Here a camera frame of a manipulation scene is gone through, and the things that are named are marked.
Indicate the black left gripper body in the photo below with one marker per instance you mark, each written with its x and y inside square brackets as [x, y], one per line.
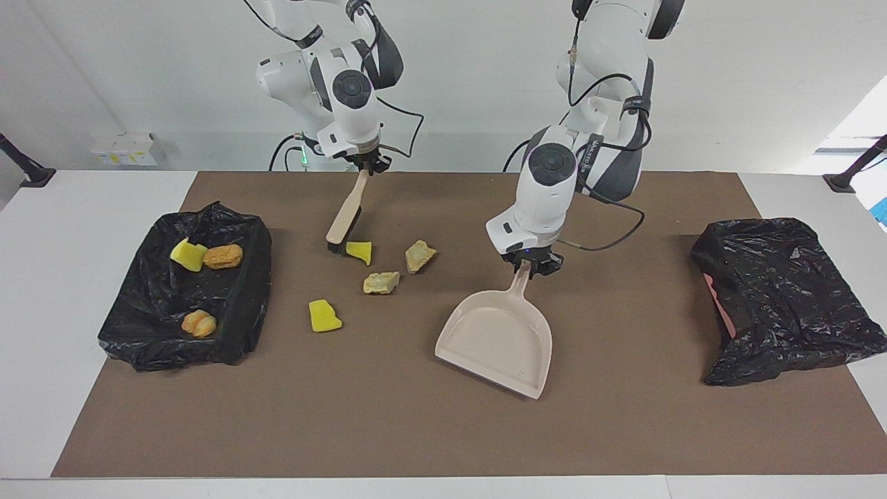
[537, 255]

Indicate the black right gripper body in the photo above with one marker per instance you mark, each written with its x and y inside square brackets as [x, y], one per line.
[374, 158]

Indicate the beige hand brush black bristles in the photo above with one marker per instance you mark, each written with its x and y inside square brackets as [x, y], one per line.
[346, 211]

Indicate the beige plastic dustpan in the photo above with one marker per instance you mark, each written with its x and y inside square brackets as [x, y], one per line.
[499, 339]

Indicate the small yellow sponge wedge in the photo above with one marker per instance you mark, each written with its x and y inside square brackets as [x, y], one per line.
[359, 252]

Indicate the pale food toy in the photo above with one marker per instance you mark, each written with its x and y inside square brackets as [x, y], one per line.
[419, 256]

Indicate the croissant toy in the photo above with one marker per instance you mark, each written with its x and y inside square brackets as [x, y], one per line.
[199, 324]
[381, 283]

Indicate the yellow sponge chunk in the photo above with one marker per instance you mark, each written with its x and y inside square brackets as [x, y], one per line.
[323, 317]

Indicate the brown bread roll toy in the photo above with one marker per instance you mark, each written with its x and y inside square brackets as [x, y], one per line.
[223, 256]

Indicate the notched yellow sponge piece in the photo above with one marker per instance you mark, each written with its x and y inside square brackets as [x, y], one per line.
[187, 255]

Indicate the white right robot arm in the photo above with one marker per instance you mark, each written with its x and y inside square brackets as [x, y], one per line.
[346, 118]

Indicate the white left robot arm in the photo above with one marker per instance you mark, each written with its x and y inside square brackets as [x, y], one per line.
[547, 187]

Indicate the black bag lined bin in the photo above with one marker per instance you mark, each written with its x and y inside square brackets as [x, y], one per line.
[229, 312]

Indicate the crumpled black trash bag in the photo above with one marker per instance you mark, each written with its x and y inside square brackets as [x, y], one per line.
[783, 298]

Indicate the brown table mat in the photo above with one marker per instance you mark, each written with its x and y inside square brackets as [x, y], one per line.
[416, 436]

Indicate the black stand foot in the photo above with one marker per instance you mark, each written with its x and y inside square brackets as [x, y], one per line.
[34, 177]
[842, 181]

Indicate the blue object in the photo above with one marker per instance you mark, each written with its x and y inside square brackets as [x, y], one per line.
[882, 211]

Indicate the white wall power strip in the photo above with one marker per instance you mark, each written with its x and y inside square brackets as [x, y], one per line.
[125, 152]

